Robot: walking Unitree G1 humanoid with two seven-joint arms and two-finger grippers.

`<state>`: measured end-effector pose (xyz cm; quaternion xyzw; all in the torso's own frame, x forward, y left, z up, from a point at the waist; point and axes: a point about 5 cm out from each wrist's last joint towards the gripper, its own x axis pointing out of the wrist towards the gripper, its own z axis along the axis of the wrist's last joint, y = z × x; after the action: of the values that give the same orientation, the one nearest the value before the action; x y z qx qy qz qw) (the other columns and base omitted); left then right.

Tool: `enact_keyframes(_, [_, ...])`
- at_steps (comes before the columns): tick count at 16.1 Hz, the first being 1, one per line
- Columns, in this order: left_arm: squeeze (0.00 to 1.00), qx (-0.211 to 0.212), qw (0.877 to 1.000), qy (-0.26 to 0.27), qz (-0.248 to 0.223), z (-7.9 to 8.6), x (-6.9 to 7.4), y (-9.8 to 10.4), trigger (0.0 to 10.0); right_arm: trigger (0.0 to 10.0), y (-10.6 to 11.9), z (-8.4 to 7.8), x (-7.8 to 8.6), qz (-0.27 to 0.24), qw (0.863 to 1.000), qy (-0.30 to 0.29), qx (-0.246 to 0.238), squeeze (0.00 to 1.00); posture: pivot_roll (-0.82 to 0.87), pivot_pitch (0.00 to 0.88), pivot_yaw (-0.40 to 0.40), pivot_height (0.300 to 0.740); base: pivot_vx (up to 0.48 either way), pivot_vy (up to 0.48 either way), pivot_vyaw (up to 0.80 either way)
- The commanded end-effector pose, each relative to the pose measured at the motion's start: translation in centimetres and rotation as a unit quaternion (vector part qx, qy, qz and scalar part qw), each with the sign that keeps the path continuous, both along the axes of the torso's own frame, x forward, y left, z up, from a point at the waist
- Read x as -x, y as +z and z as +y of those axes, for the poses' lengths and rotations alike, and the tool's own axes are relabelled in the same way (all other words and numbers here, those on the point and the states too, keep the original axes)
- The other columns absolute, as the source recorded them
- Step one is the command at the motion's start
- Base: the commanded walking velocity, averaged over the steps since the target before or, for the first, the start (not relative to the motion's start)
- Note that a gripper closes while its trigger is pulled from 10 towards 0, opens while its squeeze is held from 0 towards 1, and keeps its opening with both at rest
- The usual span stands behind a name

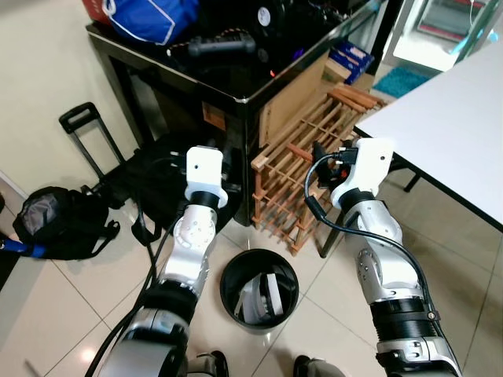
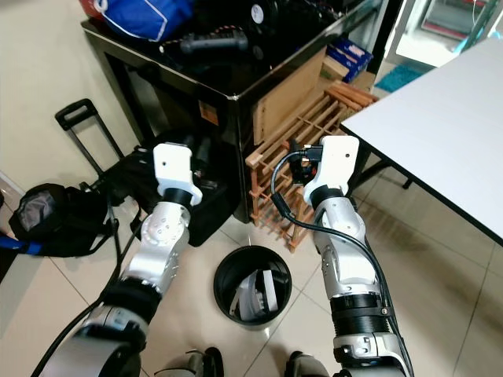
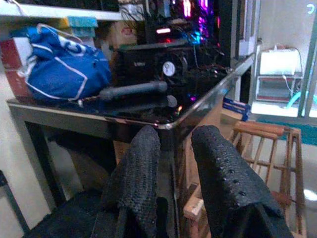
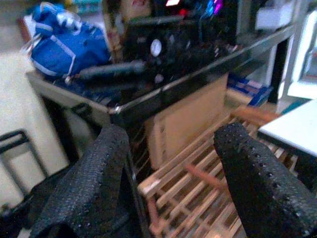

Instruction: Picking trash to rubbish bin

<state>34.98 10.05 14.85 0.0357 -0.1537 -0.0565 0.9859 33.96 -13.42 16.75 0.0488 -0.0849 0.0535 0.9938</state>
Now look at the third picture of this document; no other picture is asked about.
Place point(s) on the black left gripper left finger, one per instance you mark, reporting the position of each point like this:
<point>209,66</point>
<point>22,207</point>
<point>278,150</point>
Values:
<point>135,173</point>

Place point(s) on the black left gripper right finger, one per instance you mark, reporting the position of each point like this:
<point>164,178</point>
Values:
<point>223,178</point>

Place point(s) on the wooden folding rack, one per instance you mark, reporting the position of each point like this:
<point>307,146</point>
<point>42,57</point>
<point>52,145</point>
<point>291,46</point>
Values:
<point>272,161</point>

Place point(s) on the blue flat box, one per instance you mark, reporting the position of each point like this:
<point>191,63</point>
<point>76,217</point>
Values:
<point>236,107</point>

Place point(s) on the black glass-top desk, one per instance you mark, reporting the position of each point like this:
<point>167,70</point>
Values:
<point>74,121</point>

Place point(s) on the teal floor mat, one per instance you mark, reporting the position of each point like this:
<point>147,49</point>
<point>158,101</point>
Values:
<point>307,131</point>

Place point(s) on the black box with round fan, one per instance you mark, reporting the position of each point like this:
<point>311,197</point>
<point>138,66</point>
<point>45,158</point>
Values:
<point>138,64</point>

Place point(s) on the white boxy appliance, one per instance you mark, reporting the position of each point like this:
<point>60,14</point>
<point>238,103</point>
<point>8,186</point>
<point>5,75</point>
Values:
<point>278,60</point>

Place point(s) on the brown cardboard box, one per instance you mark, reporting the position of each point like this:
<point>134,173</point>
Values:
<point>123,33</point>

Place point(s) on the teal box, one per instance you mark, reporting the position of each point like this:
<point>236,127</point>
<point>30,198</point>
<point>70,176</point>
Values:
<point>83,26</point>

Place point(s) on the red and white box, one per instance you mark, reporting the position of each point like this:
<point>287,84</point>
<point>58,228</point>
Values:
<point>13,67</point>

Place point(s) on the computer case with coloured lights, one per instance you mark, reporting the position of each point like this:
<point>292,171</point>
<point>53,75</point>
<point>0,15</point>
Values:
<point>188,15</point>

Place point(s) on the white shelf board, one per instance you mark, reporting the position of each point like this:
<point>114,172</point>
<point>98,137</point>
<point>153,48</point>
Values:
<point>62,12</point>

